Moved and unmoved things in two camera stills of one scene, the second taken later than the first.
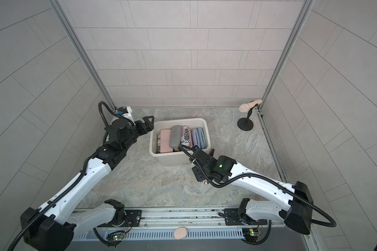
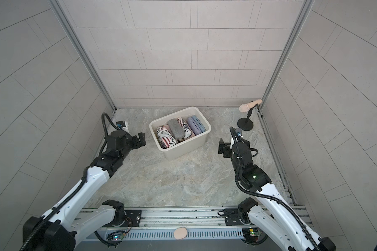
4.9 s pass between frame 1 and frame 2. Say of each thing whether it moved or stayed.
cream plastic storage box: moved
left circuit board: stayed
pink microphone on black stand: stayed
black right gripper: moved
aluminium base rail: stayed
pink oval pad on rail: stayed
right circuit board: stayed
